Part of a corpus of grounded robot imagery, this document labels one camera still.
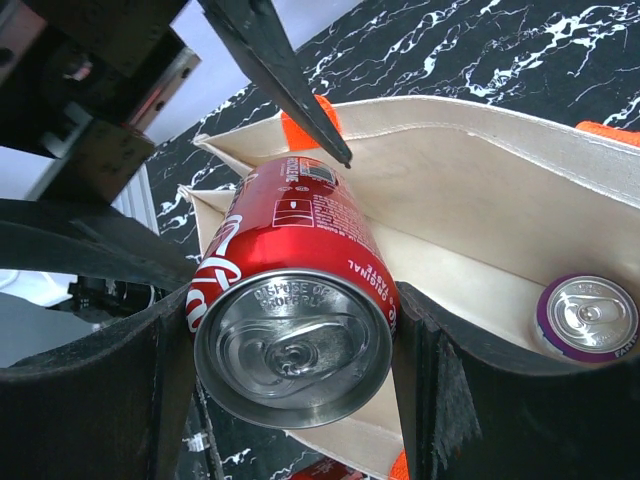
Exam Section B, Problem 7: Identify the black marble pattern mat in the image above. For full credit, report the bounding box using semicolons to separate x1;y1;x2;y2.
147;0;639;259

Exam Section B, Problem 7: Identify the canvas bag with orange handles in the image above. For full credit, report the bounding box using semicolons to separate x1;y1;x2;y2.
187;96;639;476

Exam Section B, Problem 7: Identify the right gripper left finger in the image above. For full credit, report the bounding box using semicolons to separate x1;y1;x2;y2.
1;288;195;479

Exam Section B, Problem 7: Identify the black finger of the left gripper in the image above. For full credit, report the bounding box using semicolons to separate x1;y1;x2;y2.
200;1;352;168

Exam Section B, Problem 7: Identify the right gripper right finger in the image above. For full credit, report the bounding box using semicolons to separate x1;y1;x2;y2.
394;282;639;479

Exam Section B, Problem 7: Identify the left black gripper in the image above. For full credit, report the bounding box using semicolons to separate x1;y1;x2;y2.
1;0;199;291

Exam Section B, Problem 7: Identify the red coke can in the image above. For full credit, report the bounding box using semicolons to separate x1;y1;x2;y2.
290;457;367;480
185;156;400;429

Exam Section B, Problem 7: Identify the purple Fanta can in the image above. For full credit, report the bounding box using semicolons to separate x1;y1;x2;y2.
531;274;639;364

